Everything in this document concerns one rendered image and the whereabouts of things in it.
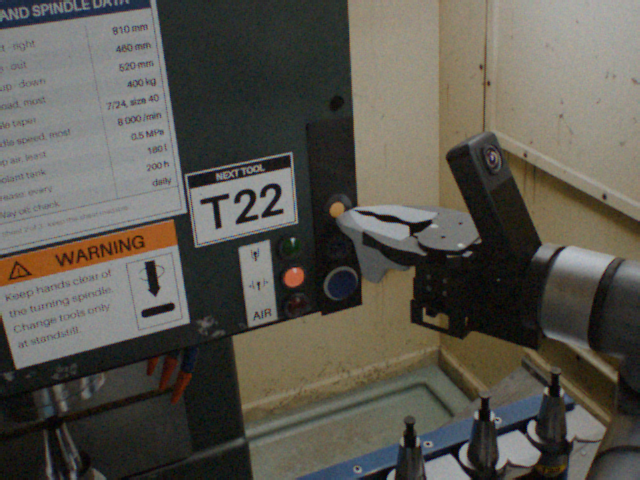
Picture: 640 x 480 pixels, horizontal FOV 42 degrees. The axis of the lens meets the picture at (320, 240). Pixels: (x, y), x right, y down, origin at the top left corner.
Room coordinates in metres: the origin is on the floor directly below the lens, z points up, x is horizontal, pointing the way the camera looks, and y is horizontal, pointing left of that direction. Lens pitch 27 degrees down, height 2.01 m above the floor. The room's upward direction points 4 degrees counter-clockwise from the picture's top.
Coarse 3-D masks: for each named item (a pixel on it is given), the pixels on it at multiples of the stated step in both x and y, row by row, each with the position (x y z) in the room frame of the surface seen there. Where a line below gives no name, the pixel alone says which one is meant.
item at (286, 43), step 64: (192, 0) 0.68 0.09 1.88; (256, 0) 0.70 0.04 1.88; (320, 0) 0.72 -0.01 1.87; (192, 64) 0.67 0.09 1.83; (256, 64) 0.69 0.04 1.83; (320, 64) 0.71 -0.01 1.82; (192, 128) 0.67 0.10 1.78; (256, 128) 0.69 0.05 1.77; (0, 256) 0.61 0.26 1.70; (192, 256) 0.67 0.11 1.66; (0, 320) 0.61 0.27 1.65; (192, 320) 0.66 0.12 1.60; (0, 384) 0.60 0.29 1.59
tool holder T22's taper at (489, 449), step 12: (480, 420) 0.86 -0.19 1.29; (492, 420) 0.86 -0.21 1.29; (480, 432) 0.86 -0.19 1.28; (492, 432) 0.86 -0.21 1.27; (468, 444) 0.87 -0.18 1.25; (480, 444) 0.85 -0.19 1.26; (492, 444) 0.85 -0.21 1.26; (468, 456) 0.86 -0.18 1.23; (480, 456) 0.85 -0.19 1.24; (492, 456) 0.85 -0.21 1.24
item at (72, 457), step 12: (48, 432) 0.79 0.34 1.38; (60, 432) 0.79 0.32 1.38; (48, 444) 0.79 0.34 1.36; (60, 444) 0.79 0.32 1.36; (72, 444) 0.80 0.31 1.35; (48, 456) 0.79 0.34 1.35; (60, 456) 0.78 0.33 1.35; (72, 456) 0.79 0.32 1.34; (48, 468) 0.79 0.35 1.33; (60, 468) 0.78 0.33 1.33; (72, 468) 0.79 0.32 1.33
